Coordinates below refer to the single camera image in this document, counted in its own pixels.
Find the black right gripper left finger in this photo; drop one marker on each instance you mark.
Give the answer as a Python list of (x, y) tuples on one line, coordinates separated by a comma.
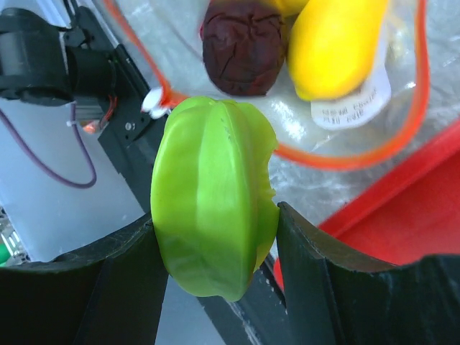
[(90, 287)]

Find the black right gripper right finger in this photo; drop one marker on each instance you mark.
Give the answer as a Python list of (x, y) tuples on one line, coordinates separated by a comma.
[(335, 294)]

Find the green ridged fruit toy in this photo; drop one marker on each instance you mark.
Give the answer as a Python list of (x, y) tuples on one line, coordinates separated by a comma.
[(211, 200)]

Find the clear zip bag orange zipper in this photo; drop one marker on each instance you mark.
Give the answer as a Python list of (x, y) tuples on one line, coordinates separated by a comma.
[(329, 151)]

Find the yellow pear toy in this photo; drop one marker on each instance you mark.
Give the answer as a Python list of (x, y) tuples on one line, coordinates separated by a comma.
[(332, 47)]

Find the dark red fruit toy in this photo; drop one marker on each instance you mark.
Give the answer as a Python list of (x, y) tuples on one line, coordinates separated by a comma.
[(244, 46)]

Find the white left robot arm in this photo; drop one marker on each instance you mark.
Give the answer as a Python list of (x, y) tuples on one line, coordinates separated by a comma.
[(46, 65)]

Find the red plastic bin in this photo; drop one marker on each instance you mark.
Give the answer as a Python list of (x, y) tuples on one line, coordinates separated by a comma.
[(412, 211)]

